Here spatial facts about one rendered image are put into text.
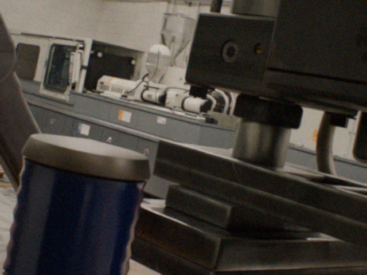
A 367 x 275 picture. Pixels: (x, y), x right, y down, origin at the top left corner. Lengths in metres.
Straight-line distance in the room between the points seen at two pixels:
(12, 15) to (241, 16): 11.86
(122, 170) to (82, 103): 9.06
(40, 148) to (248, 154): 0.29
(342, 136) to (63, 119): 4.52
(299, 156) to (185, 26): 3.18
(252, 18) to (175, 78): 8.31
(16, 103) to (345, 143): 5.41
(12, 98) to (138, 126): 7.41
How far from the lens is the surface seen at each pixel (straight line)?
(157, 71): 8.63
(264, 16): 0.47
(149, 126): 8.03
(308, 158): 6.32
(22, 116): 0.81
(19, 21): 12.36
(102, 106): 8.86
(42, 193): 0.21
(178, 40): 9.01
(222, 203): 0.45
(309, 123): 6.39
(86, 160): 0.20
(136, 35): 12.05
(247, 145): 0.48
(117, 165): 0.20
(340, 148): 6.14
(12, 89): 0.79
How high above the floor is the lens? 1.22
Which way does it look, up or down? 3 degrees down
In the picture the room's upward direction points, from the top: 12 degrees clockwise
